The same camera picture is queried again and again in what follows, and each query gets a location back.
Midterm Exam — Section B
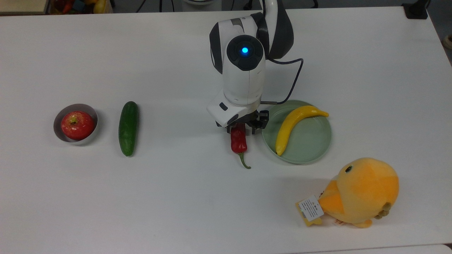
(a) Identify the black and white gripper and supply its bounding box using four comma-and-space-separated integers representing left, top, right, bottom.
207, 90, 270, 135

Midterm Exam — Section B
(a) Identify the red chili pepper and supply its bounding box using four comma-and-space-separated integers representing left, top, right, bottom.
231, 123, 251, 170

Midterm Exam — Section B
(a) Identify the green plastic plate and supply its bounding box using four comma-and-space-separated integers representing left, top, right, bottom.
262, 100, 332, 165

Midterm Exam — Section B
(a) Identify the yellow banana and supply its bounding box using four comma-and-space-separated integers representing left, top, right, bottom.
275, 105, 329, 156

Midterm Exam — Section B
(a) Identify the white paper plush tag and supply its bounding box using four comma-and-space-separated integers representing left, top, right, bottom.
296, 195, 325, 226

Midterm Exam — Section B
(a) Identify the green cucumber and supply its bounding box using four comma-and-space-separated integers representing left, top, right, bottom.
118, 101, 139, 157

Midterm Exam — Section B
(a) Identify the yellow orange plush chick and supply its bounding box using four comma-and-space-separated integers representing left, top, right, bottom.
317, 157, 400, 229

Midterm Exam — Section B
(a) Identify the small metal bowl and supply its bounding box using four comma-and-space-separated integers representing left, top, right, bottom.
53, 103, 99, 146

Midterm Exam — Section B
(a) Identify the red apple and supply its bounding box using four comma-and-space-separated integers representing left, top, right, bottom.
61, 111, 95, 140

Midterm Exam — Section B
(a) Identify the box of colourful toys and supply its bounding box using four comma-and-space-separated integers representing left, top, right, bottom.
49, 0, 113, 15

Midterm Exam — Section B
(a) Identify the black table clamp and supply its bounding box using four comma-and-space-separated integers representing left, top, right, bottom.
402, 0, 431, 19

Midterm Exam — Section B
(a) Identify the wooden board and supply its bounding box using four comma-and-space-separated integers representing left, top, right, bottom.
0, 0, 50, 16

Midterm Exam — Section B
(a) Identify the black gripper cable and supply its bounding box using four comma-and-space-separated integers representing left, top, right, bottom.
261, 58, 304, 105

